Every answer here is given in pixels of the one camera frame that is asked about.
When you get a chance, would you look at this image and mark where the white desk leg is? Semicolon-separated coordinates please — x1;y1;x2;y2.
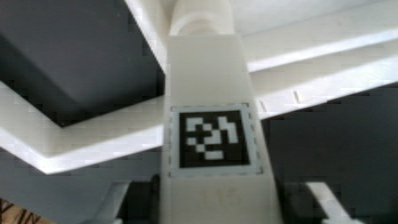
160;0;283;224

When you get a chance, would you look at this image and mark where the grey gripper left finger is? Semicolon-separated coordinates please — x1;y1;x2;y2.
87;180;158;224

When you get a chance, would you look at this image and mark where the white desk tabletop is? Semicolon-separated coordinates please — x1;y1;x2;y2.
125;0;398;71

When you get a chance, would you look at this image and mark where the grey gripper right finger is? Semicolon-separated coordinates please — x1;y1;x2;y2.
283;180;366;224

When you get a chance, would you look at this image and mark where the white front rail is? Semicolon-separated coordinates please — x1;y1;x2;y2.
0;53;398;174

